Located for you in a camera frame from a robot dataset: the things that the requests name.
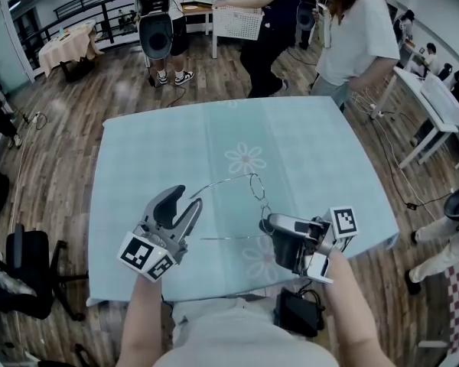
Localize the black office chair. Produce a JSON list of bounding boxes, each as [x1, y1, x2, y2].
[[0, 223, 89, 323]]

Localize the black waist pouch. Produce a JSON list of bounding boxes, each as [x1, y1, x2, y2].
[[274, 287, 325, 338]]

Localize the person's right forearm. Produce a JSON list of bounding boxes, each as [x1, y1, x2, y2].
[[324, 248, 397, 367]]

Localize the clear plastic box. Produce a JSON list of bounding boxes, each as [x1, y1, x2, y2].
[[420, 75, 459, 126]]

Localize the light blue floral tablecloth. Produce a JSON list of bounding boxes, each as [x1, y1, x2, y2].
[[86, 96, 401, 307]]

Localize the white perforated basket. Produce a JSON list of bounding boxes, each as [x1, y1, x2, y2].
[[213, 5, 263, 41]]

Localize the white table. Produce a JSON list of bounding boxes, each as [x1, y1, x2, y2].
[[370, 67, 459, 170]]

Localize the round table with beige cloth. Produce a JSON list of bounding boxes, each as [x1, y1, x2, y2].
[[37, 19, 104, 83]]

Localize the black metal railing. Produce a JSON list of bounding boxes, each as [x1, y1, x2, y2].
[[9, 0, 138, 72]]

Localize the thin wire eyeglasses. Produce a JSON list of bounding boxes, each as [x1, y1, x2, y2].
[[189, 172, 272, 241]]

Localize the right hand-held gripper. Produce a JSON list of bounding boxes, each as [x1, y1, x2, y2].
[[259, 205, 359, 284]]

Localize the wooden desk with white legs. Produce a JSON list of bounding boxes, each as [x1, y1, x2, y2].
[[179, 2, 220, 60]]

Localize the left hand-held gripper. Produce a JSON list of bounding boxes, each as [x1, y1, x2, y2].
[[116, 184, 204, 283]]

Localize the person's beige shirt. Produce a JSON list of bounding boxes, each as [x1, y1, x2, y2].
[[152, 295, 341, 367]]

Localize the person's left forearm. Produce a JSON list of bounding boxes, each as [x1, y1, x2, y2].
[[114, 273, 165, 367]]

